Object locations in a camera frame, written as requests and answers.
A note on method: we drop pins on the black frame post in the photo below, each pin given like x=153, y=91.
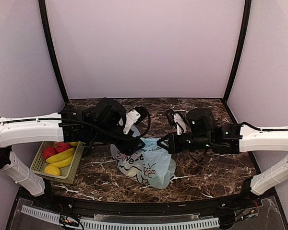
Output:
x=239, y=50
x=51, y=50

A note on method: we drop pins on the yellow lemon in basket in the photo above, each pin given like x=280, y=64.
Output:
x=52, y=170

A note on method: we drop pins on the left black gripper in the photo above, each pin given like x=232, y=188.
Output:
x=130, y=146

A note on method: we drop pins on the yellow banana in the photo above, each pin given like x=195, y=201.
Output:
x=63, y=163
x=61, y=156

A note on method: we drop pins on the light blue plastic bag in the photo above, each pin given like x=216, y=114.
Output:
x=156, y=164

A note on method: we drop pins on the yellow pear in basket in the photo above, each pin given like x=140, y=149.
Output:
x=73, y=144

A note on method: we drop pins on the right black frame post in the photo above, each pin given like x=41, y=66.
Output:
x=239, y=50

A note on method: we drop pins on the red apple left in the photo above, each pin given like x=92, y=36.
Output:
x=49, y=152

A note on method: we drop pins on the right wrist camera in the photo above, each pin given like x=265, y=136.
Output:
x=176, y=119

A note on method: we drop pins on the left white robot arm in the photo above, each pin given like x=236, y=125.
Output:
x=108, y=122

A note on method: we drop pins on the upper yellow banana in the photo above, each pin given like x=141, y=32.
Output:
x=61, y=156

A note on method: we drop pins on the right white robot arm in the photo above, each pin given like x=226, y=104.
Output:
x=198, y=131

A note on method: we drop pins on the black front table rail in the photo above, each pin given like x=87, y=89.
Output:
x=223, y=206

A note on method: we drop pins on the red apple right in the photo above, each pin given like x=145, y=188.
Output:
x=62, y=146

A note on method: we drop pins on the white slotted cable duct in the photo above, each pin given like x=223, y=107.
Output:
x=111, y=222

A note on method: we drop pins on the green fruit in bag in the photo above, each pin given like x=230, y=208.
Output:
x=133, y=172

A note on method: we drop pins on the left black frame post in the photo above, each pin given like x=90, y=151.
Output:
x=51, y=50

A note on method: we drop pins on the lower yellow banana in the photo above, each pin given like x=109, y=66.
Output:
x=63, y=163

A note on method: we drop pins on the green perforated plastic basket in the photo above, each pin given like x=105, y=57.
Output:
x=67, y=173

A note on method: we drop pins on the red apple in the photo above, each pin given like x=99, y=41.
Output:
x=49, y=152
x=62, y=146

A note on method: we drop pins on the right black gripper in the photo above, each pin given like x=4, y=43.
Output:
x=173, y=146

